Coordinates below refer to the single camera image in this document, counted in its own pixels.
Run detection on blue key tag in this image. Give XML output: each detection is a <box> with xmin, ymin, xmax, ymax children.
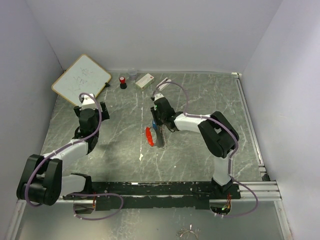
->
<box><xmin>152</xmin><ymin>120</ymin><xmax>158</xmax><ymax>130</ymax></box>

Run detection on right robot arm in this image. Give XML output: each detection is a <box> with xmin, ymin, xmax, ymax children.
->
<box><xmin>150</xmin><ymin>93</ymin><xmax>240</xmax><ymax>199</ymax></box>

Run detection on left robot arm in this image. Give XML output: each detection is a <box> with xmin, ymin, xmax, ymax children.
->
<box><xmin>16</xmin><ymin>106</ymin><xmax>100</xmax><ymax>206</ymax></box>

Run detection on white green staple box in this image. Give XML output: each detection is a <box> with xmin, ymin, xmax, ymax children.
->
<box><xmin>135</xmin><ymin>73</ymin><xmax>155</xmax><ymax>90</ymax></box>

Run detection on yellow framed whiteboard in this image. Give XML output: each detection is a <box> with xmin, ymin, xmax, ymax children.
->
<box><xmin>51</xmin><ymin>54</ymin><xmax>112</xmax><ymax>106</ymax></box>

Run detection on red black stamp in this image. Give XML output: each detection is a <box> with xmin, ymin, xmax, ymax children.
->
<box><xmin>119</xmin><ymin>76</ymin><xmax>127</xmax><ymax>90</ymax></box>

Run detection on clear jar of paperclips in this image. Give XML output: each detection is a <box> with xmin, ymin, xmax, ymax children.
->
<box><xmin>127</xmin><ymin>68</ymin><xmax>138</xmax><ymax>81</ymax></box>

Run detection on black base bar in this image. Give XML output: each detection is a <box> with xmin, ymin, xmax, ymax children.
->
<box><xmin>62</xmin><ymin>181</ymin><xmax>241</xmax><ymax>212</ymax></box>

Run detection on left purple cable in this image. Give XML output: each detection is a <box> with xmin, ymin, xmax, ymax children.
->
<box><xmin>24</xmin><ymin>92</ymin><xmax>124</xmax><ymax>221</ymax></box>

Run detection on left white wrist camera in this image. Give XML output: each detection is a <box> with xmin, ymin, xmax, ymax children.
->
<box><xmin>79</xmin><ymin>93</ymin><xmax>97</xmax><ymax>110</ymax></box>

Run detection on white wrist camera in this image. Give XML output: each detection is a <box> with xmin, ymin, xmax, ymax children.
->
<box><xmin>152</xmin><ymin>93</ymin><xmax>164</xmax><ymax>102</ymax></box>
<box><xmin>79</xmin><ymin>93</ymin><xmax>97</xmax><ymax>110</ymax></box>

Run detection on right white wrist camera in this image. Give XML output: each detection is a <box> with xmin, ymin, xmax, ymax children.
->
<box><xmin>152</xmin><ymin>93</ymin><xmax>164</xmax><ymax>102</ymax></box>

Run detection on aluminium rail frame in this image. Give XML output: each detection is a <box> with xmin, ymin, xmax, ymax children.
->
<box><xmin>232</xmin><ymin>72</ymin><xmax>293</xmax><ymax>240</ymax></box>

